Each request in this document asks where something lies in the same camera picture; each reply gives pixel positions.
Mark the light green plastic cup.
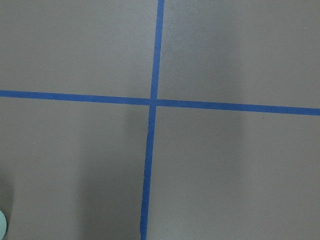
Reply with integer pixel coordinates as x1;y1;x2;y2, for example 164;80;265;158
0;210;8;240

